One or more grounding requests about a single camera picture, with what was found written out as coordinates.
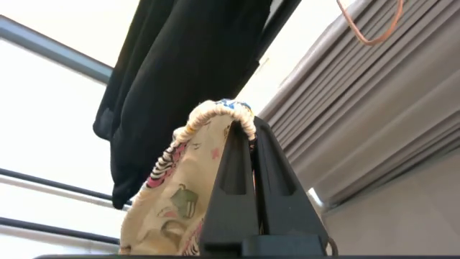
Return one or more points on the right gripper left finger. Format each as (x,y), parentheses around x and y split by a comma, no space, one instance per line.
(230,216)

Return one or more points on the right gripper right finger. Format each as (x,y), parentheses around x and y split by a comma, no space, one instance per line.
(287,216)

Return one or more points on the cream printed garment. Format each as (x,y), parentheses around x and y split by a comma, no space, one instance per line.
(172,208)

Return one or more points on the black garment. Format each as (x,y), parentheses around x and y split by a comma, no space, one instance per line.
(179,72)

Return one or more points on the black clothes rack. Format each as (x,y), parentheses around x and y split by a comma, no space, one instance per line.
(54,183)

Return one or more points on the beige curtain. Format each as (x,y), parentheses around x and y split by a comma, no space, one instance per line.
(359,108)

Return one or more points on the window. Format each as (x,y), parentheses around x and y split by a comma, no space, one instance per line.
(54,50)

